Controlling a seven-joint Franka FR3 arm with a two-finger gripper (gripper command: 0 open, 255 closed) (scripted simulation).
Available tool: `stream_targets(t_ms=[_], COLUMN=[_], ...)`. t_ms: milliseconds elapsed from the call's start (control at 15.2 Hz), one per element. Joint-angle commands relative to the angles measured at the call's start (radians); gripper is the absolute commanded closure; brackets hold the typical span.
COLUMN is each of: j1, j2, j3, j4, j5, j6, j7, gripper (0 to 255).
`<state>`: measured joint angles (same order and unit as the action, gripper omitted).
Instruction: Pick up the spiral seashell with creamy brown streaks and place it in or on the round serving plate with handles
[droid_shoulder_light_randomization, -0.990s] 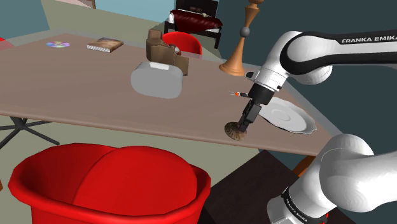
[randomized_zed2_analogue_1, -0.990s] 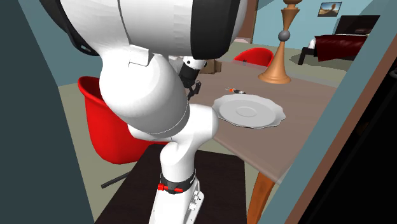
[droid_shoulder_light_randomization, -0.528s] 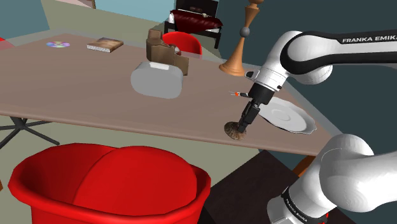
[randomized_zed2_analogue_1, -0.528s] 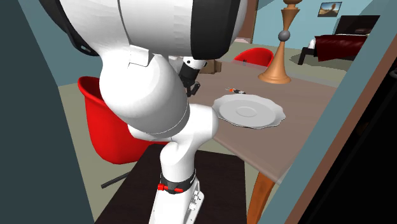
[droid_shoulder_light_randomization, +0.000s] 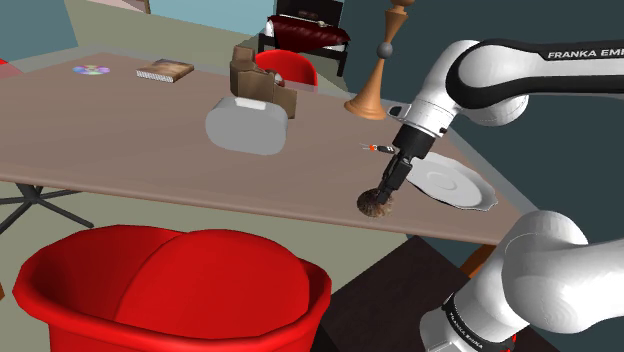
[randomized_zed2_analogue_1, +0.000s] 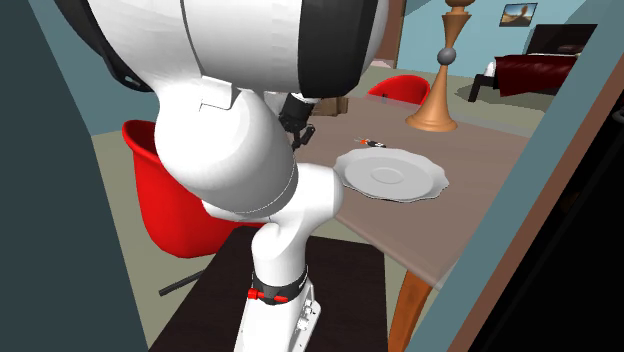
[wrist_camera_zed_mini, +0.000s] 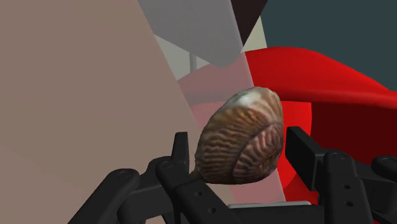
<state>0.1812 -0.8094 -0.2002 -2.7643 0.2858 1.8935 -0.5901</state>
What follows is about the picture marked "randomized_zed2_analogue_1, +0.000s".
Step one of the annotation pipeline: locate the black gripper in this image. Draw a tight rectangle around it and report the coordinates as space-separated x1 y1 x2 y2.
278 91 317 151

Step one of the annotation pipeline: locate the white scalloped plate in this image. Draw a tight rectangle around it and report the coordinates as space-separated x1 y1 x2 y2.
332 147 450 204

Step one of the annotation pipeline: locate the red shell chair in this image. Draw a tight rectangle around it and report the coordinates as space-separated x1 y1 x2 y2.
366 74 432 106
121 119 264 260

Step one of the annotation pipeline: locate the wooden door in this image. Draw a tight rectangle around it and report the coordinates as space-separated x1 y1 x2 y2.
370 0 408 70

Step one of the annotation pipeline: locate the tall wooden candlestick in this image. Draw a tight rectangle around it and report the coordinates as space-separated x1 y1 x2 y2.
404 0 473 133

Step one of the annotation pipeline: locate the brown wooden table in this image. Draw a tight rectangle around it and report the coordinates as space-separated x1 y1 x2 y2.
294 93 533 352

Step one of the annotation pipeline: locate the dark robot stand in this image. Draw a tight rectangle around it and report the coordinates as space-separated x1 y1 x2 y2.
148 226 390 352

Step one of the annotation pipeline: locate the bed with dark red cover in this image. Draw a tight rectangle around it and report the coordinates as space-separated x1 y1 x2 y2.
467 23 599 104

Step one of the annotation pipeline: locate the framed wall picture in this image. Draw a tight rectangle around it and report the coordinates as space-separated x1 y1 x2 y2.
498 2 539 28

